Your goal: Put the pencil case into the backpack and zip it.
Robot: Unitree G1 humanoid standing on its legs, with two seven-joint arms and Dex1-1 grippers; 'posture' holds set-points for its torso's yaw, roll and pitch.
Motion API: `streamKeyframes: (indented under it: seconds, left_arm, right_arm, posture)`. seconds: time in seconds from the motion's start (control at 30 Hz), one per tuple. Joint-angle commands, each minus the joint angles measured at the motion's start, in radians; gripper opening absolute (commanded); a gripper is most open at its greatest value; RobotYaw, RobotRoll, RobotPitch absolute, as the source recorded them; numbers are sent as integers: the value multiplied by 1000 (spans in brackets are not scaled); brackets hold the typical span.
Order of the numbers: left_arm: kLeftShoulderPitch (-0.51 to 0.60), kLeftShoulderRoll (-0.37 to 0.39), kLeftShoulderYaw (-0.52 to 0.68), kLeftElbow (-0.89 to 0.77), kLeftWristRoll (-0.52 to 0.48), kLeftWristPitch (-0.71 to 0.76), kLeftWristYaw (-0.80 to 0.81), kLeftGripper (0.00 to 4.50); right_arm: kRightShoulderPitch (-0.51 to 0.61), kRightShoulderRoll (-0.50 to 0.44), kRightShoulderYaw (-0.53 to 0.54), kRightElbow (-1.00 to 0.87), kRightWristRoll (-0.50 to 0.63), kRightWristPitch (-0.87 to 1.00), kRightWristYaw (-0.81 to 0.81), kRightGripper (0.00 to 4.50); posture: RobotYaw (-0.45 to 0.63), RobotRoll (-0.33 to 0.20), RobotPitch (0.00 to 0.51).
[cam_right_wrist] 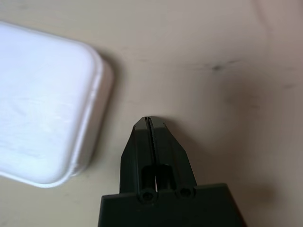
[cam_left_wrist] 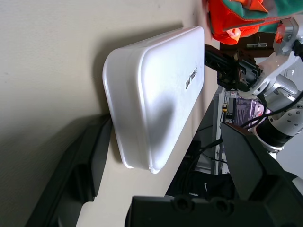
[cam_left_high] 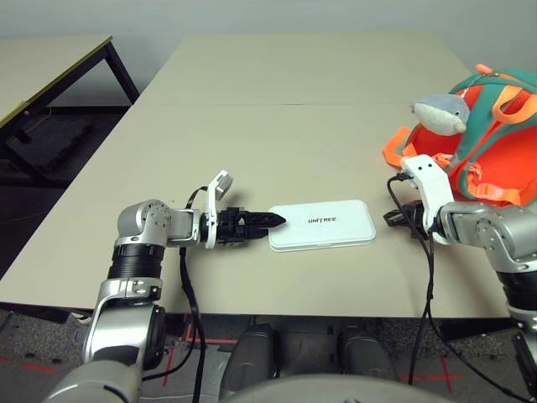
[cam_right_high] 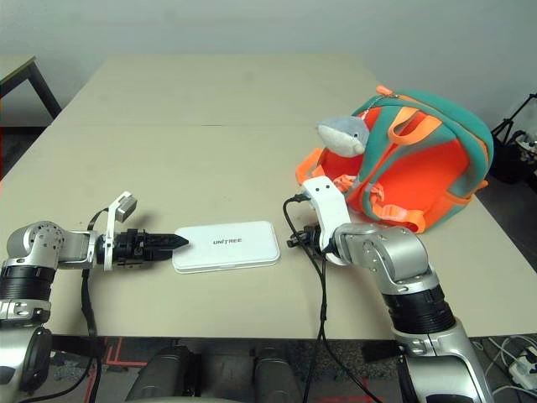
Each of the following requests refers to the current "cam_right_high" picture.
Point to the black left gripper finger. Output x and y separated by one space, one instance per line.
157 255
163 240

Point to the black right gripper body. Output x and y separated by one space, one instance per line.
310 239

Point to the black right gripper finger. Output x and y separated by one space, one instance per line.
293 242

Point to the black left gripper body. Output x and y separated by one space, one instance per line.
128 247

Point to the white plastic pencil case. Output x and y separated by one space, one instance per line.
235 256

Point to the teal and orange backpack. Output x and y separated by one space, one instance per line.
419 180

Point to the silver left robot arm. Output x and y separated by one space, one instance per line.
38 247

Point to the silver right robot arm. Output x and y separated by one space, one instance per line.
390 256

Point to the dark grey left robot leg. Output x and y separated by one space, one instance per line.
168 373

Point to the dark grey robot leg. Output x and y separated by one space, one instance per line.
272 373
168 373

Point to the dark grey right robot leg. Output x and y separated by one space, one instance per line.
272 373

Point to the white power strip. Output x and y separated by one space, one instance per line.
524 369

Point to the beige side table black frame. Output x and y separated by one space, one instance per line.
12 73

